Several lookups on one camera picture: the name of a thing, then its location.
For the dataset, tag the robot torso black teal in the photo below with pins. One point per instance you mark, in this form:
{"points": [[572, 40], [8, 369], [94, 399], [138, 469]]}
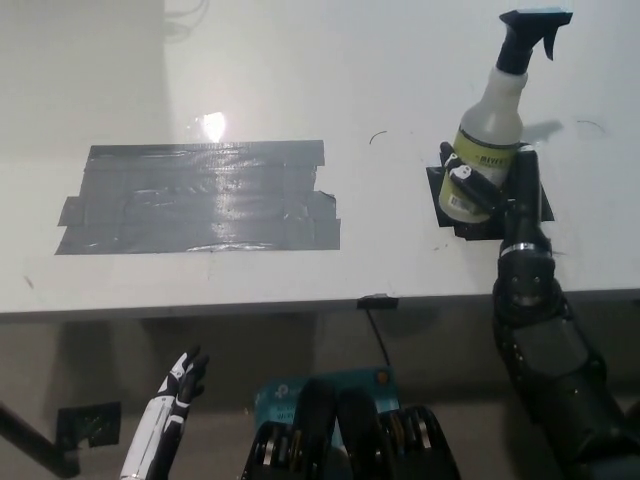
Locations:
{"points": [[320, 425]]}

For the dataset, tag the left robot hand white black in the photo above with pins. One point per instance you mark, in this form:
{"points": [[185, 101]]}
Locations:
{"points": [[152, 430]]}

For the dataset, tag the black metal table leg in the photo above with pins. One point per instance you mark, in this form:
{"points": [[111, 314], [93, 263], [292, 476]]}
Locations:
{"points": [[32, 440]]}

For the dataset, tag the black square tape patch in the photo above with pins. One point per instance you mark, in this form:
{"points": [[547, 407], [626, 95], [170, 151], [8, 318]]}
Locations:
{"points": [[470, 230]]}

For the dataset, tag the spray bottle black trigger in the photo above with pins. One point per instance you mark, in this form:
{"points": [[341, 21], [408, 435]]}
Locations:
{"points": [[492, 125]]}

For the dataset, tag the small black tape strip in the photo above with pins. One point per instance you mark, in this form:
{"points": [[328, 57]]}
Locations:
{"points": [[377, 301]]}

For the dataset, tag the black floor tape patch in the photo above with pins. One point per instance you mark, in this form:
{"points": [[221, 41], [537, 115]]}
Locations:
{"points": [[90, 422]]}

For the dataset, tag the grey duct tape patch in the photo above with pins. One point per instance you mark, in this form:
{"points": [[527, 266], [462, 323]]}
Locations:
{"points": [[200, 200]]}

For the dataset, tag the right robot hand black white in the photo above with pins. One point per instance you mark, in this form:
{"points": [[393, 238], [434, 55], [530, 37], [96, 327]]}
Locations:
{"points": [[525, 210]]}

